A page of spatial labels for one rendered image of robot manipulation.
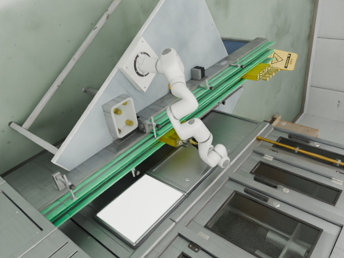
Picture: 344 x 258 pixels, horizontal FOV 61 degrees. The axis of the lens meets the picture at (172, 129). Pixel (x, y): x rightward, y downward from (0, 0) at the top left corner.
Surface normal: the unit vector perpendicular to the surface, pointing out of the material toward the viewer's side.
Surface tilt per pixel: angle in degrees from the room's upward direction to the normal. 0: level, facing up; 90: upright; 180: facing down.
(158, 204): 90
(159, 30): 0
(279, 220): 90
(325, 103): 90
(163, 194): 90
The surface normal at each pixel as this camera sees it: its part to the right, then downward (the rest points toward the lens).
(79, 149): 0.76, 0.27
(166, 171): -0.12, -0.83
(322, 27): -0.64, 0.48
